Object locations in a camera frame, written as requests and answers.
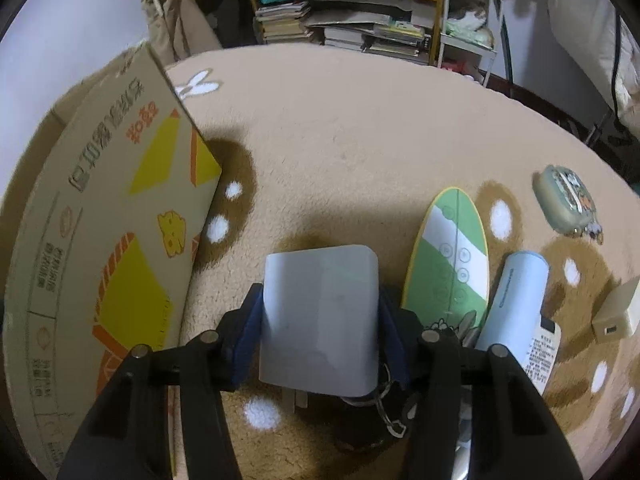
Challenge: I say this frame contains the light blue cylinder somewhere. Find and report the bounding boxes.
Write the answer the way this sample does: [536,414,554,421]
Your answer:
[472,251,551,366]

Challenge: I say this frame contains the black chair legs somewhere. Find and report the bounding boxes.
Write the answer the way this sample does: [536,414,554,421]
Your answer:
[570,107,636,153]

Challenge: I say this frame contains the printed cardboard box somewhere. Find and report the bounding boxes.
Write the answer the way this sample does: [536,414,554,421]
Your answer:
[2,42,223,480]

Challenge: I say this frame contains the small stack of books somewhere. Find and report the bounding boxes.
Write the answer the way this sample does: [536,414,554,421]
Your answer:
[254,1,313,45]

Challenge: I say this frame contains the wide stack of books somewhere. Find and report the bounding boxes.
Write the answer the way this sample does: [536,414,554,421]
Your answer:
[320,22,432,63]

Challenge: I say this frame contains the wooden bookshelf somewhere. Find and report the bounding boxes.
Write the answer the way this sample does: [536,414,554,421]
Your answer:
[240,0,448,66]

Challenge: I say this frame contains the green packet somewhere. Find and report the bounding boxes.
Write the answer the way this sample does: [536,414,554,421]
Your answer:
[445,20,496,51]

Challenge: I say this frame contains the black key with keyring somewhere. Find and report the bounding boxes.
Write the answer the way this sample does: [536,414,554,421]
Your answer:
[335,360,421,453]

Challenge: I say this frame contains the beige hanging garment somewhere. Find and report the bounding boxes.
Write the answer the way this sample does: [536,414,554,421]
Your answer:
[145,0,221,68]

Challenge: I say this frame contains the calico cat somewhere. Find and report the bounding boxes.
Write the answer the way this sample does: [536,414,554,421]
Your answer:
[450,0,488,31]

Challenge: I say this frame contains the beige charger block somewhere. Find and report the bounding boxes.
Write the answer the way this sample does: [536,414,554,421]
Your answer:
[591,276,640,345]

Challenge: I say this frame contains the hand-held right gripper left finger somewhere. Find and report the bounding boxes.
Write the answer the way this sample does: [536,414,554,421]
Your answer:
[56,283,266,480]

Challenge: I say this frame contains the white bedding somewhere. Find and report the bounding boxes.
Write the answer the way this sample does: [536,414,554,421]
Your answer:
[547,0,640,131]

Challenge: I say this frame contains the flat cardboard sheets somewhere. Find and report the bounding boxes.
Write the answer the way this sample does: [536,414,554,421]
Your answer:
[305,0,426,31]

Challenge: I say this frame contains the white power adapter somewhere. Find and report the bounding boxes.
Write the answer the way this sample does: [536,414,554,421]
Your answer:
[258,245,382,413]

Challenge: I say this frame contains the green earbud case with charm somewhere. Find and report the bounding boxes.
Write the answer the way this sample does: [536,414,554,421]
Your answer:
[531,164,604,245]

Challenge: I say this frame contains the green surfboard-shaped toy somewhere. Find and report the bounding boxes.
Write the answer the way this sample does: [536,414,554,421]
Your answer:
[401,187,490,348]

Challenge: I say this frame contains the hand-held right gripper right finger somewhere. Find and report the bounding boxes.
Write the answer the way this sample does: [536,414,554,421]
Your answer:
[377,285,585,480]

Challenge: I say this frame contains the white tube with printed label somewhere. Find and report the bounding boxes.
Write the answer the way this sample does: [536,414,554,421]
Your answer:
[517,314,564,397]

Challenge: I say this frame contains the pink and white rolls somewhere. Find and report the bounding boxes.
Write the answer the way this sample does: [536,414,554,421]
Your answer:
[442,60,481,80]

